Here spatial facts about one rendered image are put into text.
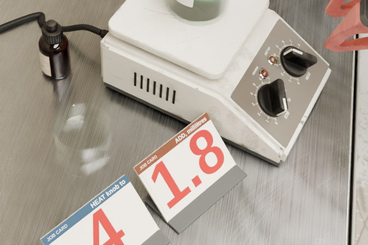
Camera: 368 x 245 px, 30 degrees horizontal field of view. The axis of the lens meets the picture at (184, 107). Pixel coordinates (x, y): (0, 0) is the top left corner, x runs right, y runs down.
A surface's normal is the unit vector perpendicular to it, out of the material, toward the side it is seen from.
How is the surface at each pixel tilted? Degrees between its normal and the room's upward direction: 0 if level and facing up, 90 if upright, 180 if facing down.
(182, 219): 0
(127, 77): 90
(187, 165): 40
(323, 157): 0
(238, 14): 0
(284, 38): 30
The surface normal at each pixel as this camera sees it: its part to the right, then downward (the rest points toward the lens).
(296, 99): 0.51, -0.32
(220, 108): -0.46, 0.69
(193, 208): 0.07, -0.60
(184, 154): 0.51, -0.07
